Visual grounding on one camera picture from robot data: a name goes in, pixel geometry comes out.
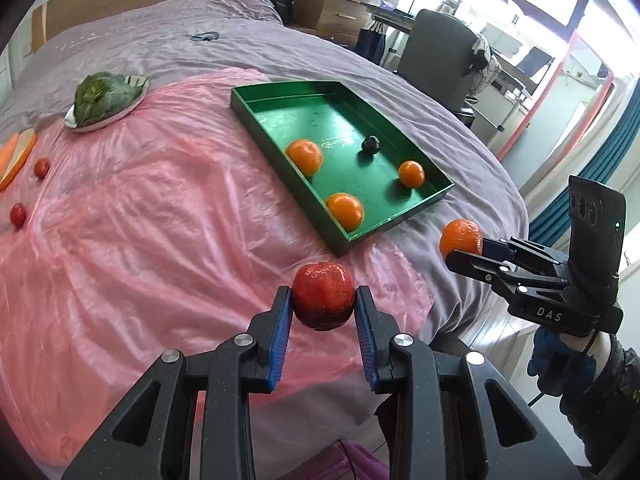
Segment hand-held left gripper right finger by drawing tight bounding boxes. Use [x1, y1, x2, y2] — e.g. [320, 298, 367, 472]
[354, 285, 583, 480]

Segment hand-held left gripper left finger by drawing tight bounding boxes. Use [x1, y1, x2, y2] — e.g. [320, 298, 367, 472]
[60, 285, 294, 480]

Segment purple cloth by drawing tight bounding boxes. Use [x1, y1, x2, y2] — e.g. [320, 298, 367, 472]
[280, 441, 392, 480]

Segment striped white plate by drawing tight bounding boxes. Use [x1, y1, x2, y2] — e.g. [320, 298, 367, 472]
[64, 75, 151, 133]

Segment grey desk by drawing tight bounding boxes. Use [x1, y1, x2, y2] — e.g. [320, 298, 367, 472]
[362, 0, 417, 27]

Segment laptop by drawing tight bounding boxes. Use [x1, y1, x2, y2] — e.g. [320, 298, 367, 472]
[517, 46, 556, 79]

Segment green tray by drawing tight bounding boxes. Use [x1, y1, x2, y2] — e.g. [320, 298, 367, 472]
[230, 79, 456, 257]

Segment carrot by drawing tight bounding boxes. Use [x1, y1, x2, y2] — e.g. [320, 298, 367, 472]
[0, 132, 21, 171]

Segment pink plastic sheet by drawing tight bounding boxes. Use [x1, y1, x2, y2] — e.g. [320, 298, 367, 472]
[0, 66, 436, 466]

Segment wooden dresser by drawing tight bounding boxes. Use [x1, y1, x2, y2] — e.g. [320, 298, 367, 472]
[292, 0, 376, 36]

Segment person's right forearm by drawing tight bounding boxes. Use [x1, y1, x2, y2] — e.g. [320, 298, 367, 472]
[559, 332, 640, 477]

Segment grey office chair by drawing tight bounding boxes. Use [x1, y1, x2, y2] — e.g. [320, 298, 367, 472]
[397, 8, 493, 113]

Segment red apple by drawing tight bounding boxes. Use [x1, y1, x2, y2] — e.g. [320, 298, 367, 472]
[291, 262, 357, 332]

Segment clothes pile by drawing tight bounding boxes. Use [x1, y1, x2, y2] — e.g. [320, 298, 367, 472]
[467, 32, 502, 97]

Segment person's right hand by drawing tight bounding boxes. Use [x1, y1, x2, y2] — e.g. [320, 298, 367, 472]
[527, 326, 601, 400]

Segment teal curtain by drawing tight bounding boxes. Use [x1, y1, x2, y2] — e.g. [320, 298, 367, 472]
[529, 94, 640, 247]

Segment green bok choy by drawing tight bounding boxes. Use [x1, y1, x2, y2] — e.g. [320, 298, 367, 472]
[74, 72, 143, 126]

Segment orange oval plate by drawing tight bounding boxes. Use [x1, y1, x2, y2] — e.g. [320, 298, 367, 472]
[0, 127, 38, 193]

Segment large orange tangerine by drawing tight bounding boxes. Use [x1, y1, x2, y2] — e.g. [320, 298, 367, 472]
[285, 139, 324, 177]

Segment dark blue bag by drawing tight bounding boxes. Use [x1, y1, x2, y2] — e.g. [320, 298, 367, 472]
[356, 27, 388, 63]

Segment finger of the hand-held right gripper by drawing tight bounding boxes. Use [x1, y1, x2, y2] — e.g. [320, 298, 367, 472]
[482, 236, 568, 273]
[444, 250, 533, 301]

